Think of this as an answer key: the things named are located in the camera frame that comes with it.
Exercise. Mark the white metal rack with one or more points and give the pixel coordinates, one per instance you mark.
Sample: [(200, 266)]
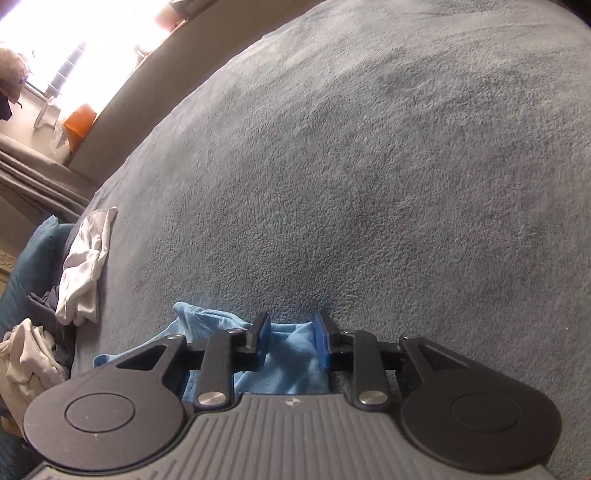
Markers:
[(46, 113)]

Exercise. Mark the white plastic bag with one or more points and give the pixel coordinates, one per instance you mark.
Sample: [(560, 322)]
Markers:
[(60, 145)]

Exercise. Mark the blue pillow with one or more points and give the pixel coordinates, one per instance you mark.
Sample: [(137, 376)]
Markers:
[(32, 263)]

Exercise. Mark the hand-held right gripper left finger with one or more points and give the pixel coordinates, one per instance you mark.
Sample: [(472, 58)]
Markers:
[(264, 337)]

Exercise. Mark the cream sweatshirt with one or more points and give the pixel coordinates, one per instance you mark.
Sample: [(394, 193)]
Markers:
[(27, 360)]

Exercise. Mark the orange bag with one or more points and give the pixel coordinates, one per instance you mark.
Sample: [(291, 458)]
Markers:
[(81, 120)]

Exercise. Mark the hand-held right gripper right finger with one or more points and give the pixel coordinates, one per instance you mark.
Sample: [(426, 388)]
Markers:
[(322, 341)]

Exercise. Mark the beige curtain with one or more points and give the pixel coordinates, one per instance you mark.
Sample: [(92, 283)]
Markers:
[(37, 180)]

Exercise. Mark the dark grey garment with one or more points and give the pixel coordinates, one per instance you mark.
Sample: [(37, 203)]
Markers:
[(44, 300)]

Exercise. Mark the light blue t-shirt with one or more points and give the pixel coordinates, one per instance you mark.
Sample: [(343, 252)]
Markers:
[(291, 350)]

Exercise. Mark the metal window grille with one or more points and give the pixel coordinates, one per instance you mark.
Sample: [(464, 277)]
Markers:
[(69, 60)]

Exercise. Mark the white garment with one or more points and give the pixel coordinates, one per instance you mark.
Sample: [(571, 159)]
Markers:
[(83, 272)]

